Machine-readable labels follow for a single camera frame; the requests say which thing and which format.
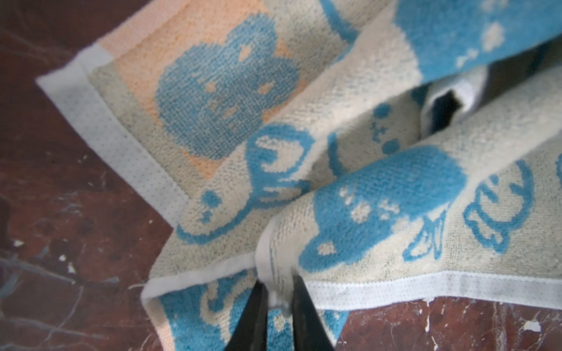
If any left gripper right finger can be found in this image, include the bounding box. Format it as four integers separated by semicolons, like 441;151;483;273
291;274;335;351

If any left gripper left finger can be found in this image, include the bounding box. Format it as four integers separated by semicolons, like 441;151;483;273
225;280;269;351

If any bear print towel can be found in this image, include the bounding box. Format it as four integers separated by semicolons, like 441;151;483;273
37;1;561;350

